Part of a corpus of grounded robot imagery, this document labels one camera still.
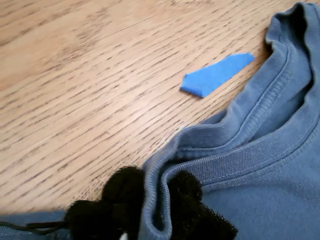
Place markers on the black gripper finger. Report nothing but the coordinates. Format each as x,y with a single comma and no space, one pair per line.
190,212
112,212

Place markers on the blue printed T-shirt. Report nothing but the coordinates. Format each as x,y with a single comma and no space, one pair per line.
250,187

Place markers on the short blue tape piece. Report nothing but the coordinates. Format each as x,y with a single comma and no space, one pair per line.
212,75

